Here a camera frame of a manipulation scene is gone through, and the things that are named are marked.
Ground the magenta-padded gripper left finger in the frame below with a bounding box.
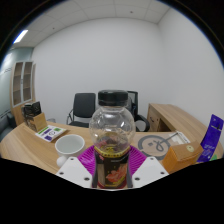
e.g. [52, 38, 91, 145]
[55, 145, 100, 190]

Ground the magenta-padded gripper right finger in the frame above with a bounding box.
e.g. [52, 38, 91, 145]
[125, 145, 170, 190]

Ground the clear black-capped drink bottle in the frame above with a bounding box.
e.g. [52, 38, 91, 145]
[88, 89, 137, 190]

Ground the white ceramic mug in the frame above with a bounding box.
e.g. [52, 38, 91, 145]
[54, 133, 86, 168]

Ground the black mesh office chair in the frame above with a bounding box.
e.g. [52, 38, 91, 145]
[126, 90, 151, 133]

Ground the orange cardboard box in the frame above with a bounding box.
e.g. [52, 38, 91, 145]
[162, 141, 204, 175]

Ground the white leaflet green purple print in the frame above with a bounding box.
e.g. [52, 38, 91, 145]
[35, 124, 68, 143]

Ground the wooden side desk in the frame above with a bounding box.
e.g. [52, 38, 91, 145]
[146, 103, 214, 148]

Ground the black visitor chair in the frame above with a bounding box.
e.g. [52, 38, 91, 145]
[66, 92, 97, 128]

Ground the brown cardboard box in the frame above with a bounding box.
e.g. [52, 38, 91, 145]
[26, 112, 48, 133]

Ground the purple stand-up pouch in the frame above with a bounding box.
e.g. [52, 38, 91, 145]
[196, 113, 224, 164]

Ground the dark sofa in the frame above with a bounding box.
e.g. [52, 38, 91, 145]
[0, 114, 18, 141]

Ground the wooden glass-door shelf cabinet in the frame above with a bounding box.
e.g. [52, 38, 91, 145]
[9, 60, 37, 126]

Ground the rectangular ceiling light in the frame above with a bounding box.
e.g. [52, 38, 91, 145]
[13, 29, 29, 44]

